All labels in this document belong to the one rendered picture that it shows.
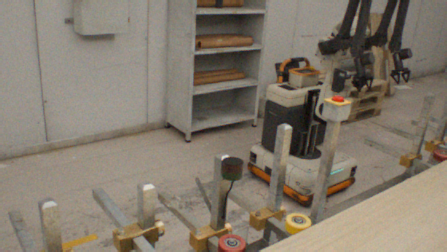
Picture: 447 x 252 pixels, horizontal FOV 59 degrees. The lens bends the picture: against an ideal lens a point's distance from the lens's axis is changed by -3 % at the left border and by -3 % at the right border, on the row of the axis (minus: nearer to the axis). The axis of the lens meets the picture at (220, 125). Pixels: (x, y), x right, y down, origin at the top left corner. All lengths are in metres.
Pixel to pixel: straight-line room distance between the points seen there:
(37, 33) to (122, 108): 1.04
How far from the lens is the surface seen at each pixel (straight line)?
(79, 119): 3.89
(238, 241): 1.22
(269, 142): 3.21
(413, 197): 1.66
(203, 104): 4.49
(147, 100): 4.12
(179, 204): 1.42
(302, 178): 3.00
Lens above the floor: 1.65
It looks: 22 degrees down
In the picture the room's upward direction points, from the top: 4 degrees clockwise
